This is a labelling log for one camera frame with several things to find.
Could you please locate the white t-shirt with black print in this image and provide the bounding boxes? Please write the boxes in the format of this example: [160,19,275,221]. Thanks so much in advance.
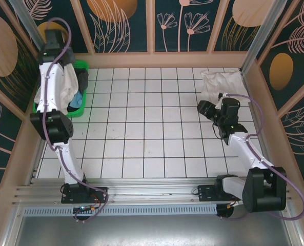
[33,63,79,115]

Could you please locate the plain white t-shirt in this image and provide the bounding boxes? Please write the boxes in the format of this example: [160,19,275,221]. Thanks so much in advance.
[200,68,252,103]

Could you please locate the dark grey t-shirt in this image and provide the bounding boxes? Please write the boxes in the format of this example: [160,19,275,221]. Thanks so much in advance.
[76,70,89,92]

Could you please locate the light blue t-shirt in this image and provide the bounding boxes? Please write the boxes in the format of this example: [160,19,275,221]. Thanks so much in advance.
[69,91,84,107]

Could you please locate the green plastic basket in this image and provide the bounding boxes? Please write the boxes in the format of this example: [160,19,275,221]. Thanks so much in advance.
[33,60,90,118]

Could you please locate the grey metal sheet panel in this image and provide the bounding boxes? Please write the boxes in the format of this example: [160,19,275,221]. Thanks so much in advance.
[3,202,303,246]

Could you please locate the small controller circuit board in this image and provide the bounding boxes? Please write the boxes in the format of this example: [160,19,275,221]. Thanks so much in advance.
[74,204,98,213]

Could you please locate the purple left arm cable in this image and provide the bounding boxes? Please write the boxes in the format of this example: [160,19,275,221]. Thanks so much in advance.
[40,17,109,223]

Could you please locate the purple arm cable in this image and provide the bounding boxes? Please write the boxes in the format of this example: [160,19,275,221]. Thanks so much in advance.
[40,17,109,223]
[218,92,304,221]

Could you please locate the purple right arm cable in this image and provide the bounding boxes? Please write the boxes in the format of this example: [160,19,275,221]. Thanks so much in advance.
[218,92,304,221]

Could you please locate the aluminium frame post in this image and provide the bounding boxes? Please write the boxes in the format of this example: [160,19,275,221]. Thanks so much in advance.
[8,0,46,56]
[240,0,280,75]

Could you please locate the long aluminium base rail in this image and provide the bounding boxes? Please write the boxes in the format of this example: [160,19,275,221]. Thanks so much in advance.
[13,178,293,206]

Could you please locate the yellow power connector with wires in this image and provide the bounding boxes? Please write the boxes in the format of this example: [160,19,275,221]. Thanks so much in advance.
[225,201,245,210]

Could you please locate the grey slotted cable duct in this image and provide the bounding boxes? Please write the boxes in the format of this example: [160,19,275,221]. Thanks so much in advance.
[22,207,218,216]

